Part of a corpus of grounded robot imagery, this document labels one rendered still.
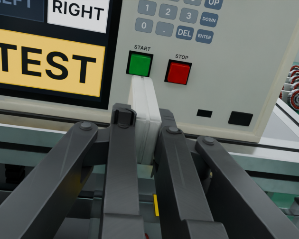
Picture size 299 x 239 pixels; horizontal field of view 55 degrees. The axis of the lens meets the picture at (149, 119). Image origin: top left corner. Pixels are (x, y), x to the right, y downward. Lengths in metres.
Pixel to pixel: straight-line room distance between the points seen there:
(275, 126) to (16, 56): 0.31
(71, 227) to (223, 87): 0.40
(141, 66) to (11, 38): 0.12
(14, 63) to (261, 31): 0.23
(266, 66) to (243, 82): 0.03
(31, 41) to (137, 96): 0.14
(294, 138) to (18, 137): 0.31
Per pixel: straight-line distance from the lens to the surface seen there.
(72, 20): 0.27
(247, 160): 0.32
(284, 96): 1.76
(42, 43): 0.28
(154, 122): 0.15
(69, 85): 0.29
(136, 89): 0.19
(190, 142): 0.16
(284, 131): 0.40
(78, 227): 0.58
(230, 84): 0.30
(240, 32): 0.29
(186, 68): 0.28
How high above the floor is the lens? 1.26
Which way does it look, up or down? 27 degrees down
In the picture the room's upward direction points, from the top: 12 degrees clockwise
